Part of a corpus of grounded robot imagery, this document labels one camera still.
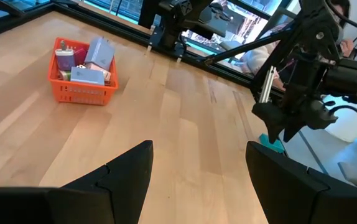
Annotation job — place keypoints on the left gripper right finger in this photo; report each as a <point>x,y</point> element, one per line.
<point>290,199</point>

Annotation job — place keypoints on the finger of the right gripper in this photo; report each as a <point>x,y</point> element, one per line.
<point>318,119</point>
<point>273,119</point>

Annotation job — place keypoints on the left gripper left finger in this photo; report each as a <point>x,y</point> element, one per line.
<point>122,186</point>

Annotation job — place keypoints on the teal rectangular box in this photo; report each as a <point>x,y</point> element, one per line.
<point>276,147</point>

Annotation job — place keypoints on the orange plastic basket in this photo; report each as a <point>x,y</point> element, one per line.
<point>82,93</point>

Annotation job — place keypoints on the pale pink wall charger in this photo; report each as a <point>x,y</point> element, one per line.
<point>102,71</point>

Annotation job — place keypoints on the green wall charger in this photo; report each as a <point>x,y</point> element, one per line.
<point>64,75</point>

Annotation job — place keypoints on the lavender multiport wall charger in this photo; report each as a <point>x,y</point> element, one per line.
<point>99,53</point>

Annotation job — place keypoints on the red cube wall charger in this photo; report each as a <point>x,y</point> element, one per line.
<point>80,56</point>

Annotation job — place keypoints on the purple-edged white USB cube charger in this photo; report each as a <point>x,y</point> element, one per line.
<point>65,60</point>

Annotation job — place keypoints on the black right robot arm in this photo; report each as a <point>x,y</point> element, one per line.
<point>318,37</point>

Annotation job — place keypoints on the silver aluminium bracket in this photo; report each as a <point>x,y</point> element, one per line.
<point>267,84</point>

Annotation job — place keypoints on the black aluminium table frame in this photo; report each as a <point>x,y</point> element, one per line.
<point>125,31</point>

